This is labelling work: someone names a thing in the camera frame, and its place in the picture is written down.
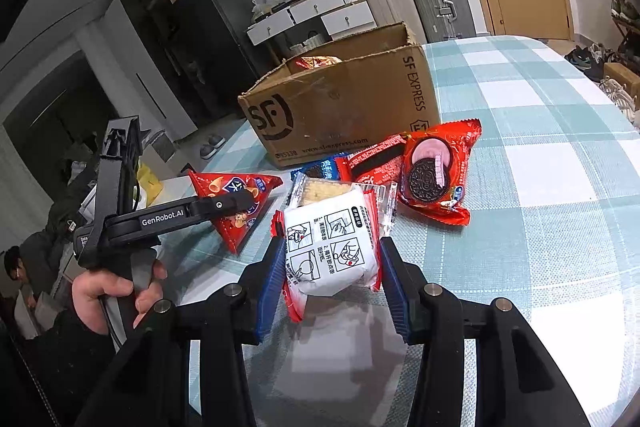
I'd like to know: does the pile of sneakers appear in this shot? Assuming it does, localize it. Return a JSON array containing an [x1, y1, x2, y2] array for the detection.
[[564, 44, 640, 128]]

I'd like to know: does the small cardboard carton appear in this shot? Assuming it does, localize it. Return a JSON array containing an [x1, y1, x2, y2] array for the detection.
[[602, 62, 640, 95]]

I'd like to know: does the person's left forearm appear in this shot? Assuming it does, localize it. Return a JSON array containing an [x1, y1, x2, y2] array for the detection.
[[0, 307, 131, 427]]

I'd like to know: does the clear cracker packet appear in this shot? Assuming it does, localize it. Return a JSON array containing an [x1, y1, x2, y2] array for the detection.
[[290, 172, 398, 238]]

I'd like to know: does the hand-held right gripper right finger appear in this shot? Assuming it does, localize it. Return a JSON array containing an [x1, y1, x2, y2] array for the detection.
[[377, 237, 591, 427]]

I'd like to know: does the yellow bag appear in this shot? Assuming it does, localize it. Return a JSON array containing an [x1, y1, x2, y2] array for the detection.
[[135, 162, 166, 208]]

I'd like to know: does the blue cookie packet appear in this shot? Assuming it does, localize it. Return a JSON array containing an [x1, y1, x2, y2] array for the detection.
[[299, 159, 343, 182]]

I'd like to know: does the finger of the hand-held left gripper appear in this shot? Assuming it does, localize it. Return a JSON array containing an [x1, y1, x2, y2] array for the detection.
[[191, 193, 259, 223]]

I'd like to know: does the black refrigerator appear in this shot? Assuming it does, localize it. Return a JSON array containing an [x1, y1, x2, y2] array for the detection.
[[165, 0, 268, 122]]

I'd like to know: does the white red-edged snack packet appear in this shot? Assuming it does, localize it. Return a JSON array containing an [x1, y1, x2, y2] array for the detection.
[[272, 194, 386, 323]]

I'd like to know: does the person's left hand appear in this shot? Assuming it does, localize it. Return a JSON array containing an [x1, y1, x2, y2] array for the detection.
[[71, 258, 169, 336]]

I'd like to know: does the red triangular chip packet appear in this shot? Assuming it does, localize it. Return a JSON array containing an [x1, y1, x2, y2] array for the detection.
[[187, 169, 285, 255]]

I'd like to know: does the pale plastic bag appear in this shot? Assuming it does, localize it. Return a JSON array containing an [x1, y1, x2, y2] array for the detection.
[[250, 0, 276, 25]]

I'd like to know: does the brown cardboard box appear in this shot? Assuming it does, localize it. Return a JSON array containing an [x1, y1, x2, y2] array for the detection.
[[237, 22, 443, 168]]

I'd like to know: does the red sandwich cookie packet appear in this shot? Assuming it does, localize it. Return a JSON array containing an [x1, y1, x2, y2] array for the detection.
[[397, 118, 483, 227]]

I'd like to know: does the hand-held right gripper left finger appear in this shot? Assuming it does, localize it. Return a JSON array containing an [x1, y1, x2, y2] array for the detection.
[[90, 234, 288, 427]]

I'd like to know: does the white drawer desk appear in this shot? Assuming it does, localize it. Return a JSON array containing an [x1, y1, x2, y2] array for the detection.
[[246, 0, 377, 48]]

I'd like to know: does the wooden shoe rack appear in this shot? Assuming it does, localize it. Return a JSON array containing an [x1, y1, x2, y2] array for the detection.
[[595, 0, 640, 72]]

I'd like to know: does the orange noodle snack packet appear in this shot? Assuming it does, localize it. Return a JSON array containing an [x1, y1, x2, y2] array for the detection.
[[292, 55, 343, 70]]

